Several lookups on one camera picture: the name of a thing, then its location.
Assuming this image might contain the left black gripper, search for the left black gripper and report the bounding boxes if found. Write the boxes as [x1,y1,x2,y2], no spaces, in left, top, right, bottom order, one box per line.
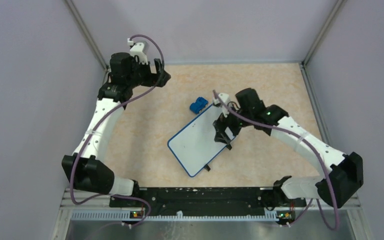
[126,56,170,89]

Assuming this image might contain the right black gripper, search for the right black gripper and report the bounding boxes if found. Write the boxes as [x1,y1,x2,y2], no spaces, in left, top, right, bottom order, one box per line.
[213,101,253,144]

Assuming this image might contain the blue-framed whiteboard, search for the blue-framed whiteboard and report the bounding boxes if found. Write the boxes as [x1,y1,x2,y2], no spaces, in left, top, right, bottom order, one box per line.
[167,105,227,178]

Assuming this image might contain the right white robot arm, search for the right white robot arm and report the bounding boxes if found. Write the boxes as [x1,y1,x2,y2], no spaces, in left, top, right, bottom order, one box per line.
[212,88,364,209]

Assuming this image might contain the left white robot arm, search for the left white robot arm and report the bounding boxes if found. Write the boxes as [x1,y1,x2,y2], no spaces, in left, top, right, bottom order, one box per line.
[61,52,171,207]

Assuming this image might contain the blue toy car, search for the blue toy car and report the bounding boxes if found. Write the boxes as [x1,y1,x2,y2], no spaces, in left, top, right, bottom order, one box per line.
[189,96,209,115]

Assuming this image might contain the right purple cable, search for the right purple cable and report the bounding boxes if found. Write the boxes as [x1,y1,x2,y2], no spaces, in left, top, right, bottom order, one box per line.
[211,89,341,232]

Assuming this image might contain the purple cable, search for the purple cable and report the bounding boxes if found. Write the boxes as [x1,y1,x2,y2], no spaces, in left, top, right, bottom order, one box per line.
[69,34,166,229]
[211,89,341,232]

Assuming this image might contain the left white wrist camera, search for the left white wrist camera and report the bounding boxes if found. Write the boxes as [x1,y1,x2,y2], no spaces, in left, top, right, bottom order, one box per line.
[127,38,149,65]

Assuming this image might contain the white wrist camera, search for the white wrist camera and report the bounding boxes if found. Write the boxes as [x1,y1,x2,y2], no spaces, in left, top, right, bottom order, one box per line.
[127,38,149,65]
[212,92,231,118]

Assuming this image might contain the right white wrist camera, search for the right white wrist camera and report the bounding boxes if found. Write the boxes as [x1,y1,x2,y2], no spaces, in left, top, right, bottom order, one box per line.
[212,92,231,118]

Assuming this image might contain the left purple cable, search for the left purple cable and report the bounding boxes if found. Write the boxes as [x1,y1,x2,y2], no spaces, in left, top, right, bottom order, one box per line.
[69,34,166,229]

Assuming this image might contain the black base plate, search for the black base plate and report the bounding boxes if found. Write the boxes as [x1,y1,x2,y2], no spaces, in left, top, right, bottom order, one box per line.
[109,187,307,209]

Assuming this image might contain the aluminium frame rail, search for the aluminium frame rail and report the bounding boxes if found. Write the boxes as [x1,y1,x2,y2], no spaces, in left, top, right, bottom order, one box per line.
[52,191,368,240]

